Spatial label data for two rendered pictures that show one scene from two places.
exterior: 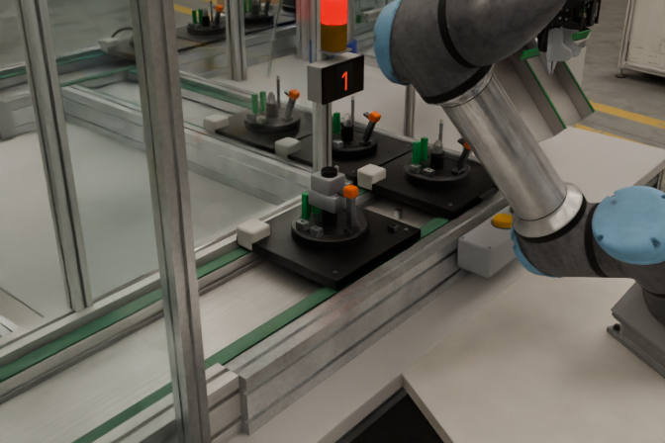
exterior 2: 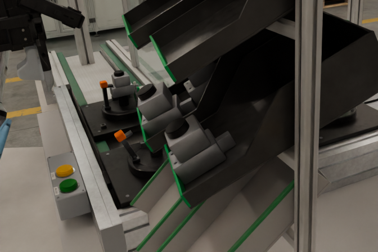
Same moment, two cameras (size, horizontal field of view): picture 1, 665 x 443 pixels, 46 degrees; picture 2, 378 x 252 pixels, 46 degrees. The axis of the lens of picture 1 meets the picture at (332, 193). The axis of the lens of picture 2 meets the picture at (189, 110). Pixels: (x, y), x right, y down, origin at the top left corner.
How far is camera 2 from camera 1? 2.27 m
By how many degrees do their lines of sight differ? 104
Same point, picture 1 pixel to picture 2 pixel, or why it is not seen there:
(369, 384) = (48, 137)
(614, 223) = not seen: outside the picture
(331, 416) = (44, 126)
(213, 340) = (98, 95)
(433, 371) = (32, 154)
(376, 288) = (65, 116)
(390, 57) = not seen: outside the picture
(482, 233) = (65, 160)
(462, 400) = (7, 156)
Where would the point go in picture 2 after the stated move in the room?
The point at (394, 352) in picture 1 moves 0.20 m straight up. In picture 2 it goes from (56, 147) to (41, 89)
